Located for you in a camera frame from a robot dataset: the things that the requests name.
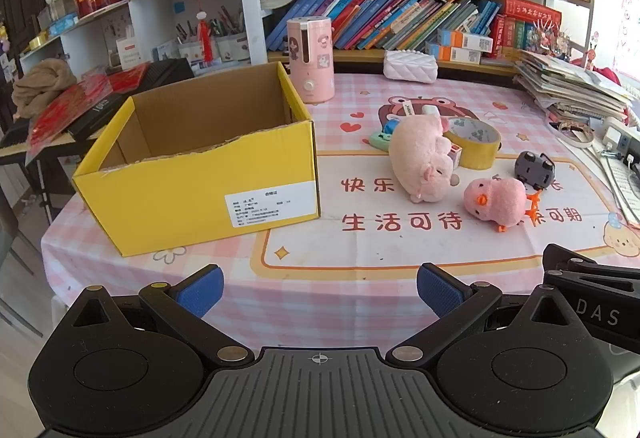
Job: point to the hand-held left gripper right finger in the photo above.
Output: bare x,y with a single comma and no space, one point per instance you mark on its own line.
440,290

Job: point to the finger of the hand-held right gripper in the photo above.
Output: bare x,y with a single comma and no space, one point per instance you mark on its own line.
565,255

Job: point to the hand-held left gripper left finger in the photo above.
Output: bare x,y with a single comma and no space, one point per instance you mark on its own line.
200,290

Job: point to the pink chick plush toy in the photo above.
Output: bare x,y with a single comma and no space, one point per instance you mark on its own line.
492,200

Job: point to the grey toy car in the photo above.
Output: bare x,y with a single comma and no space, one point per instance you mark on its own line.
532,168

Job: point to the yellow cardboard box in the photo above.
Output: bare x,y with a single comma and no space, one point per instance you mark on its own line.
175,198

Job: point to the yellow tape roll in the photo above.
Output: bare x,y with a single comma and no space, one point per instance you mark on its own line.
480,153

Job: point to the small red white box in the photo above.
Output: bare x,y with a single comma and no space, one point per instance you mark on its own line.
456,156

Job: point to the pink pig plush toy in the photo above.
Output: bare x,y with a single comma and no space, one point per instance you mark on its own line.
415,153

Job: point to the green blue eraser toy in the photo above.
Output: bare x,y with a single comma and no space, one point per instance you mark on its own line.
380,142

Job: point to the small blue plastic object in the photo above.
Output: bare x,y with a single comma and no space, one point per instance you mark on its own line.
392,126

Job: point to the small white bottle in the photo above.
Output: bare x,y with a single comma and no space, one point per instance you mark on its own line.
430,112

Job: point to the white printed sheet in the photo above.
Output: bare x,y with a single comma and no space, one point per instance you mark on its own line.
622,183

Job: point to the pink checked printed tablecloth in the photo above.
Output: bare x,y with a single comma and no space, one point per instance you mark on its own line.
350,243

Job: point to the white power strip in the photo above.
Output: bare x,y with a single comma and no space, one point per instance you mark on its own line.
617,138

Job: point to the stack of papers and magazines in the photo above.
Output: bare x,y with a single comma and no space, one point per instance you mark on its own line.
565,83

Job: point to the black keyboard stand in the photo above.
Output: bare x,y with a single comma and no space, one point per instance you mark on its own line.
47,183

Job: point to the black rectangular case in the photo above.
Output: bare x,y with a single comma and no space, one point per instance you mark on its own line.
100,116

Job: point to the colourful ornament headdress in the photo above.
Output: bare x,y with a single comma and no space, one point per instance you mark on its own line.
550,38

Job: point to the black electronic keyboard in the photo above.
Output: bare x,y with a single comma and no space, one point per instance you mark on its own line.
165,73

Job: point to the small red paper decoration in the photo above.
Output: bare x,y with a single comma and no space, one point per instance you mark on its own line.
127,78

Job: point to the white quilted purse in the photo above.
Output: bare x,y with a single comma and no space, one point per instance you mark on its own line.
410,67

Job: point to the red standing dictionary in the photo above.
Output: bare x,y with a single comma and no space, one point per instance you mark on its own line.
499,36

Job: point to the orange white box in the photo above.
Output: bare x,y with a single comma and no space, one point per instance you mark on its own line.
450,53
462,40

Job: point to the white pen holder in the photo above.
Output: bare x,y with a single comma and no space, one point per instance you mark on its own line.
190,52
232,48

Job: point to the white red card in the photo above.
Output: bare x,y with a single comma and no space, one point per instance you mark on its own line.
129,53

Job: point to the thick red book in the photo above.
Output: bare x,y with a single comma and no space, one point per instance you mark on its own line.
532,8

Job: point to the red tassel ornament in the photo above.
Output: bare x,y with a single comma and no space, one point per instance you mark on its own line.
204,38

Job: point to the pink humidifier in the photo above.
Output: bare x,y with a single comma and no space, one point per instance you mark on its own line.
310,63

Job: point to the beige cloth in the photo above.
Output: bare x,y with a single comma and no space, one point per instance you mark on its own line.
42,86

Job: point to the row of colourful books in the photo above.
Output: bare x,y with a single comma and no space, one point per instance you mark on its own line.
380,16

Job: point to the gold ribbon roll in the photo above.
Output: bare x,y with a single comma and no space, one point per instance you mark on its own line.
38,42

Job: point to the light blue box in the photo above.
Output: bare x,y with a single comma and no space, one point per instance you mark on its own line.
62,24

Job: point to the clear plastic container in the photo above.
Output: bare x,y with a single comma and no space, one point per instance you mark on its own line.
62,3

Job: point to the dark wooden door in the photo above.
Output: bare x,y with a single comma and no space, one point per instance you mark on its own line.
15,8

